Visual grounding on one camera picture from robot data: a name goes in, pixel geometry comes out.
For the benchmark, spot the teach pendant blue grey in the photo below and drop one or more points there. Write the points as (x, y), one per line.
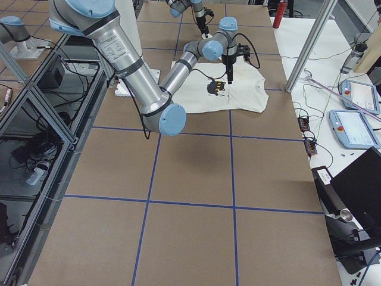
(353, 130)
(363, 94)

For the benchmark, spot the black red connector block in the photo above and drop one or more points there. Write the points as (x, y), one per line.
(303, 124)
(310, 147)

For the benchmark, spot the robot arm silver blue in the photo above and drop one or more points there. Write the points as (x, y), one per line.
(100, 22)
(199, 13)

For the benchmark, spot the cream long-sleeve cat shirt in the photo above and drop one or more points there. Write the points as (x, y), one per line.
(206, 89)

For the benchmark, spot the grey water bottle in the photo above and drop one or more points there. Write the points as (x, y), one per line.
(354, 57)

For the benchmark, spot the red bottle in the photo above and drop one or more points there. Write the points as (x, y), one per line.
(279, 13)

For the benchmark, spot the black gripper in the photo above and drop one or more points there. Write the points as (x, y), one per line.
(229, 60)
(202, 22)

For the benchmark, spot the far teach pendant blue grey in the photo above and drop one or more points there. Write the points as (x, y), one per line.
(363, 94)

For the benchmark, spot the reacher grabber stick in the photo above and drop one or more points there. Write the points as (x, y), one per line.
(309, 78)

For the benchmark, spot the near teach pendant blue grey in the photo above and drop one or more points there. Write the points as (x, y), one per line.
(353, 130)

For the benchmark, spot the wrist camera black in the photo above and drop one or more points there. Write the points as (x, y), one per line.
(243, 51)
(208, 12)

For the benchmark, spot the aluminium frame post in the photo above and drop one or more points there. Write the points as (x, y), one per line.
(313, 36)

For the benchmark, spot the black monitor on stand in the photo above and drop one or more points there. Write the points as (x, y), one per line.
(358, 187)

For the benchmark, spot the black box with label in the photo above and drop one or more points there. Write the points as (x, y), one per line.
(325, 190)

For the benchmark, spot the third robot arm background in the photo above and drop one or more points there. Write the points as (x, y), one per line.
(13, 29)

